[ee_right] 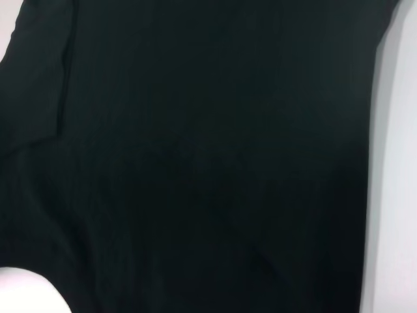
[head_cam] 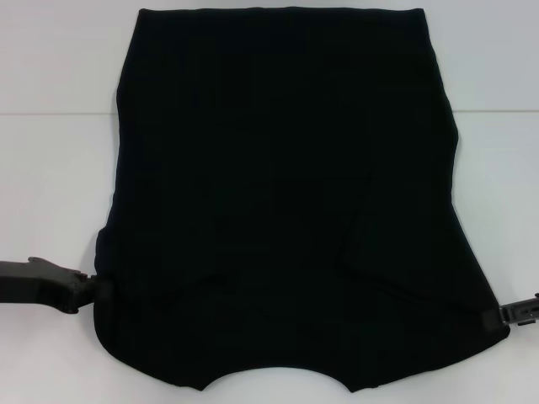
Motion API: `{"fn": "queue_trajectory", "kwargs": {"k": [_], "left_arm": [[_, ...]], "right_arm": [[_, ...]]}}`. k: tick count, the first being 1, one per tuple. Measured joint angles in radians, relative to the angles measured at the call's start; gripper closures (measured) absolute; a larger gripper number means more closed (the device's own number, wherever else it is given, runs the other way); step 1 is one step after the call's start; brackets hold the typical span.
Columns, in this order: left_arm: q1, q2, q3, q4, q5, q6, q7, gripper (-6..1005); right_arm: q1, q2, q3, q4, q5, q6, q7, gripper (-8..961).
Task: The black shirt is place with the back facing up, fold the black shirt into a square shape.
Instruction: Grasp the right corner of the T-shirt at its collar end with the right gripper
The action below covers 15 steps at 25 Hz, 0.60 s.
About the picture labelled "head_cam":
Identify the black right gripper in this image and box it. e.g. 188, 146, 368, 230
478, 292, 539, 334

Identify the black shirt with FREE print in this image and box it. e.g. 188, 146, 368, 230
93, 6, 511, 395

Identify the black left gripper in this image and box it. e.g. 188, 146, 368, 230
0, 255, 114, 316

